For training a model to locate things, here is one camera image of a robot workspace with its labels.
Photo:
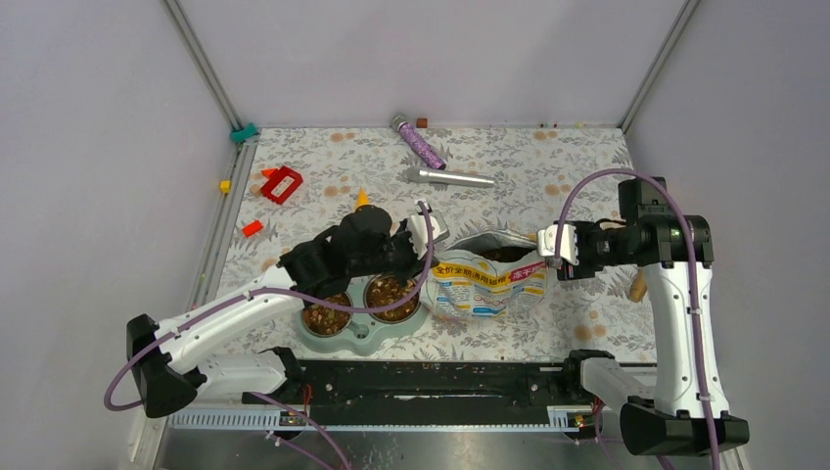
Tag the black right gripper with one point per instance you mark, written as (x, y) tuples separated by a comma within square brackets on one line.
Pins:
[(584, 269)]

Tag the pet food bag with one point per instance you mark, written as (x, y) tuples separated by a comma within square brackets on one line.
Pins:
[(486, 275)]

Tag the yellow plastic scoop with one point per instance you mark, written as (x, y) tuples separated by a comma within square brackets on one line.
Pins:
[(362, 200)]

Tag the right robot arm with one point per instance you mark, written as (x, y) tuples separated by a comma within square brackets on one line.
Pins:
[(686, 412)]

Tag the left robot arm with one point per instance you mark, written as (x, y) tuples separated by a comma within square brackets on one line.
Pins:
[(176, 361)]

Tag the green double pet bowl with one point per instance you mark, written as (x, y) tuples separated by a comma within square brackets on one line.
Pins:
[(326, 330)]

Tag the gold microphone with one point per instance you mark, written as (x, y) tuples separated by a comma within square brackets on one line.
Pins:
[(638, 287)]

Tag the silver metal microphone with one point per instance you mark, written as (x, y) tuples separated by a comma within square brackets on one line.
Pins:
[(423, 174)]

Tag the purple glitter microphone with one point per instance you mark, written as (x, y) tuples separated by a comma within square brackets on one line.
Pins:
[(418, 144)]

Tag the floral table mat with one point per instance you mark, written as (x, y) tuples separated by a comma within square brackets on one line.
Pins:
[(534, 170)]

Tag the red plastic block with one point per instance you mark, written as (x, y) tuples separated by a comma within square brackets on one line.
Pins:
[(281, 184)]

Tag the small orange-red block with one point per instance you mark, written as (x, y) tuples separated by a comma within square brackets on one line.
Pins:
[(252, 228)]

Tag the teal corner clip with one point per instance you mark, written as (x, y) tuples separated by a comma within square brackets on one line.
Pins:
[(243, 134)]

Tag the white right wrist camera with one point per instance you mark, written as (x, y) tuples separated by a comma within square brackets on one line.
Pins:
[(557, 244)]

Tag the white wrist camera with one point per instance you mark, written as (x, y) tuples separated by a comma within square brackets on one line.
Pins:
[(425, 220), (557, 244)]

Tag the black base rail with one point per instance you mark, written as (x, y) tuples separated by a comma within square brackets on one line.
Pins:
[(427, 394)]

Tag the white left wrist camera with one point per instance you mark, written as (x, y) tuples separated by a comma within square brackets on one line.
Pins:
[(425, 220)]

